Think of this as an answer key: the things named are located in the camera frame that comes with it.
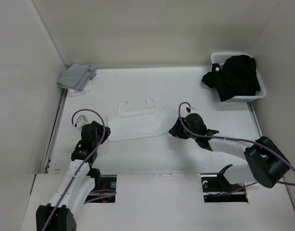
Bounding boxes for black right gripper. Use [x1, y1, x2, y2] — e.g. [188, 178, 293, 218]
[168, 116, 197, 140]

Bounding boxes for white tank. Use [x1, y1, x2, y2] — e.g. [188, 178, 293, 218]
[68, 76, 100, 97]
[106, 98, 170, 142]

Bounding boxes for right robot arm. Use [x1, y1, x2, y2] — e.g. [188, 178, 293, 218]
[169, 113, 292, 191]

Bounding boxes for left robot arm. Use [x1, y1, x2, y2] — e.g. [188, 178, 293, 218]
[36, 121, 111, 231]

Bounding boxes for folded white tank top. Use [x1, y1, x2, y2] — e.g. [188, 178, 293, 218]
[68, 76, 100, 97]

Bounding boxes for folded grey tank top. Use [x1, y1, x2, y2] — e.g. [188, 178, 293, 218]
[57, 64, 97, 91]

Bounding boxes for black tank top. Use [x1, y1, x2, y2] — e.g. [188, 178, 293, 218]
[201, 55, 261, 102]

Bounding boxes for white plastic basket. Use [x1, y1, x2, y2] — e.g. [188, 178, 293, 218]
[210, 52, 267, 103]

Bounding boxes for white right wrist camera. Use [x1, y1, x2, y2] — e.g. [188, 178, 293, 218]
[186, 107, 197, 114]

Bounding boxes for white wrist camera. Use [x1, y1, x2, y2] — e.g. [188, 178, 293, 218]
[74, 115, 88, 132]
[186, 107, 197, 114]

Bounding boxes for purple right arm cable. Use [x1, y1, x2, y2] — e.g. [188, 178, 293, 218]
[178, 102, 295, 197]

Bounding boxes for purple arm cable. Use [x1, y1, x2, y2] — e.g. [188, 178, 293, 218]
[178, 102, 295, 197]
[41, 108, 117, 231]

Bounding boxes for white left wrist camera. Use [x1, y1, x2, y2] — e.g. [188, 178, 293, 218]
[74, 115, 88, 132]

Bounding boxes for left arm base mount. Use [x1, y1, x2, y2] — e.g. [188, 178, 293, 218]
[85, 175, 117, 203]

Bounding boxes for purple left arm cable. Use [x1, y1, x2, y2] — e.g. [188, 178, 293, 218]
[41, 108, 117, 231]

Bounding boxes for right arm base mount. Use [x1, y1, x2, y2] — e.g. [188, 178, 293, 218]
[201, 164, 248, 203]

